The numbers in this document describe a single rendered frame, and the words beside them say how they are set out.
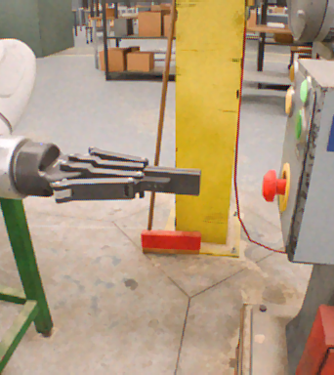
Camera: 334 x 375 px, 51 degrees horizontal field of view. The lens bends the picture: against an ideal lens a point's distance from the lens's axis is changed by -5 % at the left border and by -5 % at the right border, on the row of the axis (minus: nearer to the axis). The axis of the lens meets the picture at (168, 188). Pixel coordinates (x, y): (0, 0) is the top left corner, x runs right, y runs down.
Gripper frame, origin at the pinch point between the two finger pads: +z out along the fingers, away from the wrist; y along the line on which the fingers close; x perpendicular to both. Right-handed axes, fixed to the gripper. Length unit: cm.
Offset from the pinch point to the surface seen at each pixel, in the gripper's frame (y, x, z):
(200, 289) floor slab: -83, -97, -1
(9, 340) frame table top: -23, -75, -58
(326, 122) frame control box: 7.6, 11.3, 15.5
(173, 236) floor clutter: -105, -85, -18
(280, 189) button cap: 0.6, 0.4, 13.3
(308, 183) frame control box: 7.6, 5.0, 14.8
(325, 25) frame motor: -19.0, 18.6, 19.9
